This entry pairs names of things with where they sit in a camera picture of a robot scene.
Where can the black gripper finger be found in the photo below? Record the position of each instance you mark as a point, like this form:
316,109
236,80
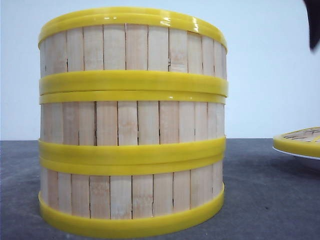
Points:
313,14

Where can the white plate under lid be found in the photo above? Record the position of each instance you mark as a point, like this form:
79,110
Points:
309,161

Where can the bamboo steamer drawer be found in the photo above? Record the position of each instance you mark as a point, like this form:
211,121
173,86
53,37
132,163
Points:
109,138
131,206
131,54

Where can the woven bamboo steamer lid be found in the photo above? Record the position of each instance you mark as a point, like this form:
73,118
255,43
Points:
303,142

